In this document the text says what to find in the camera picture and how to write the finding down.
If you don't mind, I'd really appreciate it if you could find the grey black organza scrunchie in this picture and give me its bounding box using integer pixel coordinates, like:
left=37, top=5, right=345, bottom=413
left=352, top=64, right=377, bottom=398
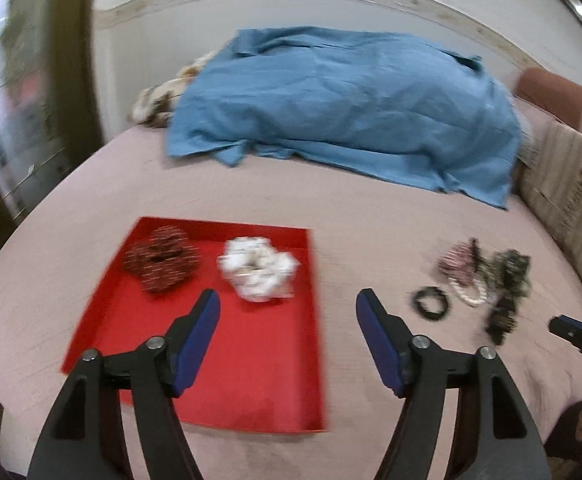
left=491, top=249, right=532, bottom=298

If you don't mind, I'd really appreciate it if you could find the dark red polka dot scrunchie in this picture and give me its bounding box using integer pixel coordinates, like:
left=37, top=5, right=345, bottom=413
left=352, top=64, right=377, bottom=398
left=123, top=226, right=201, bottom=294

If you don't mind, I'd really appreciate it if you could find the large white pearl bracelet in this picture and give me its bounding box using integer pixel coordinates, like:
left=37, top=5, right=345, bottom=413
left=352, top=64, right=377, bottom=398
left=446, top=274, right=489, bottom=308

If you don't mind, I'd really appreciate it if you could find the black rhinestone hair claw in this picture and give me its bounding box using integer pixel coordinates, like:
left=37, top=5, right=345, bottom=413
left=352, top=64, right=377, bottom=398
left=485, top=294, right=517, bottom=347

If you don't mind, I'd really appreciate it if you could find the white cherry print scrunchie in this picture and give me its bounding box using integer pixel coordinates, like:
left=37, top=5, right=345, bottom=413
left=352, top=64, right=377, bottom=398
left=217, top=236, right=300, bottom=304

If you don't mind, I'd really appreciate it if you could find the floral white brown blanket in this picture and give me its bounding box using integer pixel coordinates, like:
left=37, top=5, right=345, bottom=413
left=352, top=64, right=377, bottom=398
left=127, top=49, right=221, bottom=128

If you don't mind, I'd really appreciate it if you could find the striped beige pillow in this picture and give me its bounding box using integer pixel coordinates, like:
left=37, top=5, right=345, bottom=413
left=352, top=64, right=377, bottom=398
left=519, top=122, right=582, bottom=282

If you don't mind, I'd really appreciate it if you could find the blue blanket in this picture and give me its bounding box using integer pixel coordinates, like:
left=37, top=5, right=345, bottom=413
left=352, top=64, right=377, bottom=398
left=166, top=26, right=522, bottom=207

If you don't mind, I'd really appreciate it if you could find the red plaid scrunchie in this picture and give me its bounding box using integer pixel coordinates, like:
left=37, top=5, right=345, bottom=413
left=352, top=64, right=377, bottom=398
left=438, top=238, right=479, bottom=286

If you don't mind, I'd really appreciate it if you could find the brown wooden glass door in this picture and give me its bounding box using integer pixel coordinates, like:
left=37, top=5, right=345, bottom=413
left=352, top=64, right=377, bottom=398
left=0, top=0, right=103, bottom=249

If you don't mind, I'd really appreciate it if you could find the brown cushion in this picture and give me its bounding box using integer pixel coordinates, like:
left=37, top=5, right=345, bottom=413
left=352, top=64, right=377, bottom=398
left=515, top=68, right=582, bottom=129

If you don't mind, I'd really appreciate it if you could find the black scrunchie with bead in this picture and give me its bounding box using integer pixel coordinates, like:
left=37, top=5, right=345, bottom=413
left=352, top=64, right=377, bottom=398
left=410, top=286, right=451, bottom=322

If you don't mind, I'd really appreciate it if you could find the red tray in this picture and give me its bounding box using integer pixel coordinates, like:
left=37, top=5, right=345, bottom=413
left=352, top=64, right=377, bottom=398
left=62, top=217, right=327, bottom=434

